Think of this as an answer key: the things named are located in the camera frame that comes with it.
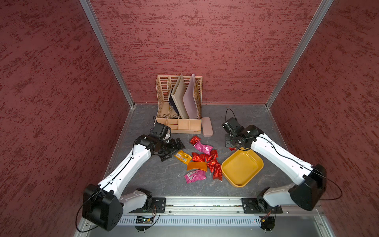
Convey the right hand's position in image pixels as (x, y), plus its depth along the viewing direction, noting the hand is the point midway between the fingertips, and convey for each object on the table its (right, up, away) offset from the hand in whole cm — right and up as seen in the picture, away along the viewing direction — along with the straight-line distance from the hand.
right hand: (230, 144), depth 80 cm
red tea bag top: (-20, 0, +17) cm, 26 cm away
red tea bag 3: (-7, -15, +3) cm, 17 cm away
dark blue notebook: (-34, +23, +12) cm, 43 cm away
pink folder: (-24, +27, +14) cm, 39 cm away
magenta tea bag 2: (-12, -5, +10) cm, 17 cm away
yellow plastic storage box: (+9, -15, +7) cm, 19 cm away
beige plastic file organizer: (-43, +19, +34) cm, 58 cm away
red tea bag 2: (-8, -9, +10) cm, 16 cm away
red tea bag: (-17, -10, +9) cm, 21 cm away
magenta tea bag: (-20, -18, +1) cm, 26 cm away
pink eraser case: (-11, +7, +22) cm, 26 cm away
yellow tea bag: (-27, -9, +10) cm, 31 cm away
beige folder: (-30, +27, +10) cm, 42 cm away
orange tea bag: (-16, -14, +6) cm, 22 cm away
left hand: (-29, -5, -2) cm, 29 cm away
